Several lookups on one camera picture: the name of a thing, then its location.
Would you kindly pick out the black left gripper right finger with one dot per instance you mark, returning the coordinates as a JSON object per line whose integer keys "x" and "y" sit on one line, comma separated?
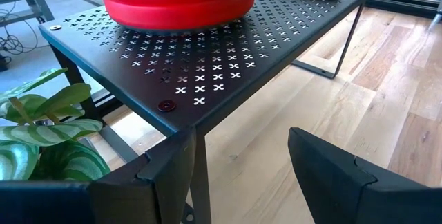
{"x": 345, "y": 193}

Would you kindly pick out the black perforated metal shelf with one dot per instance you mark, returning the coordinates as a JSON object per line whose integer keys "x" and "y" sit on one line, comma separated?
{"x": 207, "y": 54}

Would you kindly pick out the green potted plant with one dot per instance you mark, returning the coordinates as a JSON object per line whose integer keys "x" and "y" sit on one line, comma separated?
{"x": 52, "y": 134}

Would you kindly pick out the red collapsible colander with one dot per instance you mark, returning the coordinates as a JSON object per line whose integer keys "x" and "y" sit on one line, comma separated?
{"x": 179, "y": 6}

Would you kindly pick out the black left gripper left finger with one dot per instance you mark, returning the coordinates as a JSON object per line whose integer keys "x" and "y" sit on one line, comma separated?
{"x": 138, "y": 200}

